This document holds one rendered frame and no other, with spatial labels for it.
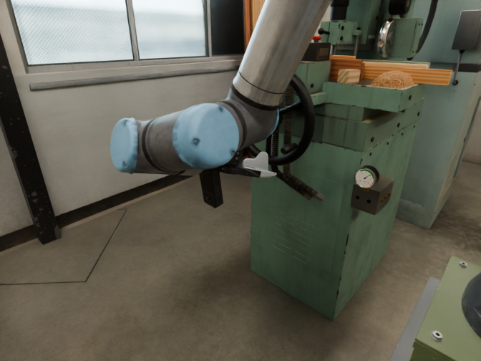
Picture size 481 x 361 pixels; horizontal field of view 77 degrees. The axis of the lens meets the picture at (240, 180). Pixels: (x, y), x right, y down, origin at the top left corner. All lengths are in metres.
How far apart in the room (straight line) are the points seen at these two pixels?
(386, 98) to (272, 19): 0.53
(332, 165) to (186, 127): 0.70
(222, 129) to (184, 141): 0.06
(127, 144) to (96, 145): 1.49
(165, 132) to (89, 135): 1.54
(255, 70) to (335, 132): 0.56
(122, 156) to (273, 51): 0.28
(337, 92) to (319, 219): 0.44
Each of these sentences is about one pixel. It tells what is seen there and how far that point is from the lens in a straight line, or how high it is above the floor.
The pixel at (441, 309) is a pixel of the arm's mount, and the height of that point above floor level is 0.65.
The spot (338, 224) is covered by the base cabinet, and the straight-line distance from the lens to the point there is 1.11.
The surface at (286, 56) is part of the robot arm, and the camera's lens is 0.48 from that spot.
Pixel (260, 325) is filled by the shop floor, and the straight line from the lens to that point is 1.33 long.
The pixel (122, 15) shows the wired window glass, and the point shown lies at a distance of 2.13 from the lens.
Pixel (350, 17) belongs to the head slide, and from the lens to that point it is 1.25.
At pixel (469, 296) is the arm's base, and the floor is 0.67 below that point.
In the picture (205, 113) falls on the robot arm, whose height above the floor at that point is 0.93.
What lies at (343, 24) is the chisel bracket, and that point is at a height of 1.06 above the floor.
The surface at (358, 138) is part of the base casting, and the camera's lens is 0.98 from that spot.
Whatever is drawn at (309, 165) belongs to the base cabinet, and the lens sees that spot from 1.09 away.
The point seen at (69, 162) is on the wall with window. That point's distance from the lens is 1.97.
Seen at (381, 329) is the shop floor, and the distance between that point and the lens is 1.42.
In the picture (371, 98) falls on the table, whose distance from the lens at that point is 0.95.
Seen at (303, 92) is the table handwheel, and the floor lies 0.90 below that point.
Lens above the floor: 1.02
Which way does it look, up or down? 25 degrees down
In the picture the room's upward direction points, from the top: straight up
